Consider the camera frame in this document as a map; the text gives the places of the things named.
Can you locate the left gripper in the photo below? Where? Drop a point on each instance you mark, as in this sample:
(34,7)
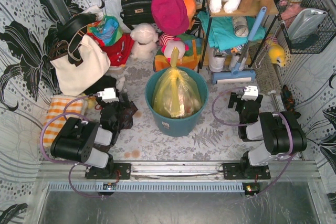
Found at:
(123,102)

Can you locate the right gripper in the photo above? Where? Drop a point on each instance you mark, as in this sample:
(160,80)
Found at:
(233,100)

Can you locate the yellow trash bag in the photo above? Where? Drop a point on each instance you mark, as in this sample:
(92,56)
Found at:
(176,93)

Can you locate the teal trash bin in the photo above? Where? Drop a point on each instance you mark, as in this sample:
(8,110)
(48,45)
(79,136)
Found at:
(176,127)

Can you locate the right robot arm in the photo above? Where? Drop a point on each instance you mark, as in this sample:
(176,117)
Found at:
(280,134)

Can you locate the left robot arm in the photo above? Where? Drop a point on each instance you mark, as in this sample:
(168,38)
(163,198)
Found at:
(78,139)

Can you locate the cream canvas tote bag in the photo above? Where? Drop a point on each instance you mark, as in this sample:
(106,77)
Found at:
(74,79)

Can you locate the rainbow striped bag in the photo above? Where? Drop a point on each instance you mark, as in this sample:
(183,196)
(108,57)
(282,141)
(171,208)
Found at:
(190,59)

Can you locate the colourful printed bag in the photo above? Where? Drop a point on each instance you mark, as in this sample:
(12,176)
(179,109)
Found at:
(105,32)

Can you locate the magenta fabric bag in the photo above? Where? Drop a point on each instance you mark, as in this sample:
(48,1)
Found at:
(170,16)

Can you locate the brown patterned necktie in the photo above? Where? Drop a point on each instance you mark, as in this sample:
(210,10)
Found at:
(116,125)

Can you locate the orange checkered towel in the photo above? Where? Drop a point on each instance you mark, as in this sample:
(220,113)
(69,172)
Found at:
(58,103)

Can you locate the red cloth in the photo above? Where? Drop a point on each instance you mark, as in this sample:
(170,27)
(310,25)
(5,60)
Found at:
(119,52)

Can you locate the teal folded cloth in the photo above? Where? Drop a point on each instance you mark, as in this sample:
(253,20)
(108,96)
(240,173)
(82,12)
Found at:
(222,34)

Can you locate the grey rolled sock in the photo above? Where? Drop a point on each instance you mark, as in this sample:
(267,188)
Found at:
(240,26)

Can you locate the pink white plush doll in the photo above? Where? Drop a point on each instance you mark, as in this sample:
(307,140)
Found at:
(168,43)

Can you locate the wooden metal shelf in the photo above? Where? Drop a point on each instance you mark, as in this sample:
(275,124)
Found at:
(253,11)

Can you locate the black leather handbag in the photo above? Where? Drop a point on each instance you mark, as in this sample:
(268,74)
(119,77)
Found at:
(135,12)

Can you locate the silver foil pouch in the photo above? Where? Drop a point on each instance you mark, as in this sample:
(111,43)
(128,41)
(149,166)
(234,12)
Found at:
(306,22)

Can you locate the orange plush toy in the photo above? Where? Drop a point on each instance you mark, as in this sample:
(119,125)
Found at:
(191,10)

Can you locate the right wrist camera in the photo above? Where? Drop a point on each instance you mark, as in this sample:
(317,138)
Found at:
(250,93)

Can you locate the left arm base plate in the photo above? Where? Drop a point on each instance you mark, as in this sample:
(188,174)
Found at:
(122,170)

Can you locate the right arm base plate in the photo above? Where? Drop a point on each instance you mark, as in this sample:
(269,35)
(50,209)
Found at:
(235,171)

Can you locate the grey cable duct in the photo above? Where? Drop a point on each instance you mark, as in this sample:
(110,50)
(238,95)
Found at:
(161,187)

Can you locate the aluminium front rail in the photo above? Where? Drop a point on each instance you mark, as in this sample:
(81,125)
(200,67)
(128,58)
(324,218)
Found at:
(195,171)

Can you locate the black wire basket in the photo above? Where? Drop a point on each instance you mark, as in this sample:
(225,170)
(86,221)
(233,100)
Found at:
(314,43)

